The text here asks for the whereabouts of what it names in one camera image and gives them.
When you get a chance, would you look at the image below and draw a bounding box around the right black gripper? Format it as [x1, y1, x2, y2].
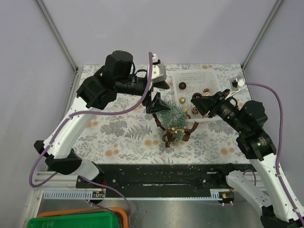
[190, 88, 247, 134]

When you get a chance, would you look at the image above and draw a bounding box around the floral patterned table mat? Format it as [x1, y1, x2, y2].
[73, 64, 249, 164]

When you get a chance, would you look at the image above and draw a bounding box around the small pine cone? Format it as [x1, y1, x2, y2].
[191, 107, 199, 114]

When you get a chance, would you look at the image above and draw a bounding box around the purple cable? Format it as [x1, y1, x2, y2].
[242, 82, 304, 221]
[28, 52, 154, 214]

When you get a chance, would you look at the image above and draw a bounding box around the green plastic bin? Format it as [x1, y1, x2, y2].
[27, 212, 122, 228]

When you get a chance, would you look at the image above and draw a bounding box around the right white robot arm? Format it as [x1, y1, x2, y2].
[191, 90, 304, 228]

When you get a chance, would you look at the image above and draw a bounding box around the brown shiny bauble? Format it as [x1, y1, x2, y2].
[179, 82, 187, 90]

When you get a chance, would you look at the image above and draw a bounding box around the white plastic basket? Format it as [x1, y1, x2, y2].
[172, 69, 221, 123]

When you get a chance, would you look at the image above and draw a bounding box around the orange plastic bin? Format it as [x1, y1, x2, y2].
[36, 207, 129, 228]

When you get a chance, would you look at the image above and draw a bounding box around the small gold bauble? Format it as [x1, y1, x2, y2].
[179, 97, 186, 104]

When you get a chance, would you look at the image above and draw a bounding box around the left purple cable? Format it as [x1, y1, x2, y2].
[28, 52, 154, 214]

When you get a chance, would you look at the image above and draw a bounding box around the aluminium frame rail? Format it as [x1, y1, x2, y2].
[33, 171, 79, 190]

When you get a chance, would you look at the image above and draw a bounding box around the small green christmas tree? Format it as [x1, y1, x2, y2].
[157, 99, 187, 129]

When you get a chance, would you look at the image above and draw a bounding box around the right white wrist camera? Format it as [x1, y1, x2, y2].
[226, 76, 246, 99]

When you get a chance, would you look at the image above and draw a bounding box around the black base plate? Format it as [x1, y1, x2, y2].
[48, 163, 245, 198]

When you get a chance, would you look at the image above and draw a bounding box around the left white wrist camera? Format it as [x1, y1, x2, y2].
[147, 54, 167, 83]

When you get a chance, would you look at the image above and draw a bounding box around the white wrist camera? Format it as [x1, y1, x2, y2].
[226, 76, 246, 99]
[147, 54, 167, 83]

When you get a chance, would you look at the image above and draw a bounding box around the white slotted cable duct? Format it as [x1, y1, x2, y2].
[43, 190, 106, 200]

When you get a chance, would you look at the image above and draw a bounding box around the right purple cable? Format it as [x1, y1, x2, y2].
[242, 82, 304, 221]

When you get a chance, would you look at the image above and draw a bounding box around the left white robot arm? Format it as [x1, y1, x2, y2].
[34, 50, 170, 188]

